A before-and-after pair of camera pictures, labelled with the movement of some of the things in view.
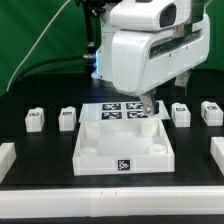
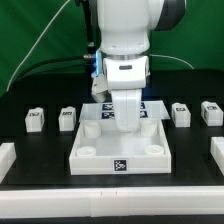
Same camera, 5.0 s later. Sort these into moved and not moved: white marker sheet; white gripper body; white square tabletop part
Moved: white gripper body
Not moved: white marker sheet; white square tabletop part
